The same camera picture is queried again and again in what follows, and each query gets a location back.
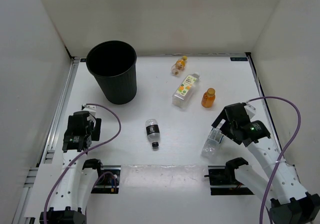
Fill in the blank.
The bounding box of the orange juice bottle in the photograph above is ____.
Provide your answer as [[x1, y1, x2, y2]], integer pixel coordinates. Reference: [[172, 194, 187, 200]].
[[201, 88, 216, 108]]

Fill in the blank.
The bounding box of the crushed clear bottle blue label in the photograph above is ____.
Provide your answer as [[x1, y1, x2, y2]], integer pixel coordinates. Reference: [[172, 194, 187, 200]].
[[201, 128, 224, 159]]

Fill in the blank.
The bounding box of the clear bottle orange fruit label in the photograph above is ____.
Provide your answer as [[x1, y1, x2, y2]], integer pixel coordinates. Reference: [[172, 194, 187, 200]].
[[172, 72, 200, 108]]

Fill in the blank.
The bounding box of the clear bottle black label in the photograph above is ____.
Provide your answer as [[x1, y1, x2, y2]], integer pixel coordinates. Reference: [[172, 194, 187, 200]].
[[145, 119, 160, 150]]

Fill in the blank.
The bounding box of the small clear bottle yellow cap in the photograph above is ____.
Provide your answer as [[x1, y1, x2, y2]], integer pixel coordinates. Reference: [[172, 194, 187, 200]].
[[171, 56, 188, 76]]

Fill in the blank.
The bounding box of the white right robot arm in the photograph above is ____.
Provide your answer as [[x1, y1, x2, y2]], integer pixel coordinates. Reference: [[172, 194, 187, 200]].
[[212, 103, 320, 223]]

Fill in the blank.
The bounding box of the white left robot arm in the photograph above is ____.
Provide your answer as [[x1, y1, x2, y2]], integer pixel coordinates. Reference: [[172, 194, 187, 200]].
[[39, 106, 105, 223]]

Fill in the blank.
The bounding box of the black plastic waste bin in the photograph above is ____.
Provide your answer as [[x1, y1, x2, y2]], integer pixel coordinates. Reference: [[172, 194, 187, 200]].
[[86, 40, 137, 105]]

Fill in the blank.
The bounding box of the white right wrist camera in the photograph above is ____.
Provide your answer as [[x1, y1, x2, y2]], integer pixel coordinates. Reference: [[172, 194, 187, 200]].
[[244, 103, 256, 119]]

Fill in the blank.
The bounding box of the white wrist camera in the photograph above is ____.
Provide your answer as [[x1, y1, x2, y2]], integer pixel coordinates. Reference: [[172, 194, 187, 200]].
[[244, 103, 256, 119], [81, 104, 97, 115]]

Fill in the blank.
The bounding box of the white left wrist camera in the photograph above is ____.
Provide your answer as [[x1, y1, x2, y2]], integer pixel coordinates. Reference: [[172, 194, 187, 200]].
[[81, 104, 97, 115]]

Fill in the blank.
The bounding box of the aluminium frame rail left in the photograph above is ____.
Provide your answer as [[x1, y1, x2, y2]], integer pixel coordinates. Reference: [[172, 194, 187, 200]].
[[12, 57, 80, 223]]

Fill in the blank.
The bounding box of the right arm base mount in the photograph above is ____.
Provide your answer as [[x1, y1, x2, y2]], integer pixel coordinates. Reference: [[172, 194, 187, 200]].
[[204, 166, 253, 196]]

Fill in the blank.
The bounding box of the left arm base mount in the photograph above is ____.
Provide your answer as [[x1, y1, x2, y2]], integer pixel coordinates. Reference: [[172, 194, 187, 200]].
[[91, 165, 121, 194]]

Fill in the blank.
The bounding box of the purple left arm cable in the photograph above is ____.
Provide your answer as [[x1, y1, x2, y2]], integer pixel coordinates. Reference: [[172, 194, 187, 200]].
[[43, 103, 122, 224]]

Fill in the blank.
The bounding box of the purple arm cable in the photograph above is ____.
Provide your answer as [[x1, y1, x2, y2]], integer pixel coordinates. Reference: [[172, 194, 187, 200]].
[[43, 103, 122, 224], [244, 96, 302, 224]]

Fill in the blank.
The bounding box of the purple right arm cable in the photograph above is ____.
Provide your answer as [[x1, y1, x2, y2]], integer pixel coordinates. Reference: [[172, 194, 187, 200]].
[[244, 96, 302, 224]]

